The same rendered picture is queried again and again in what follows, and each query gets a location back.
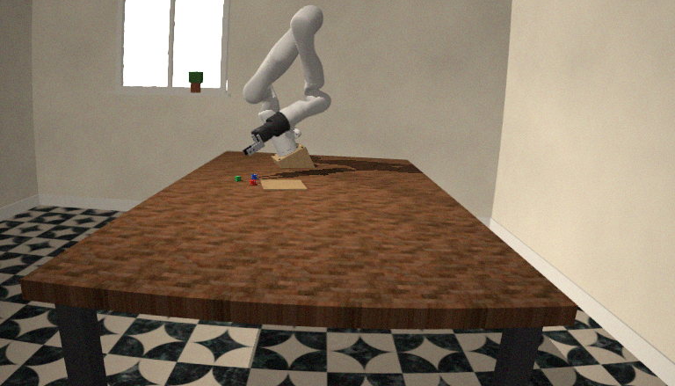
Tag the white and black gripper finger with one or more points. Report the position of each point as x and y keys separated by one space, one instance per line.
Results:
x=255 y=142
x=256 y=147

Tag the tan square mat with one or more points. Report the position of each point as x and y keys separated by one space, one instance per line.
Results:
x=277 y=184

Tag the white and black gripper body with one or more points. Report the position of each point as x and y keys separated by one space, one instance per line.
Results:
x=281 y=122

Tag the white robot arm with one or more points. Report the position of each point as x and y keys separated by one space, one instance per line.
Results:
x=304 y=25

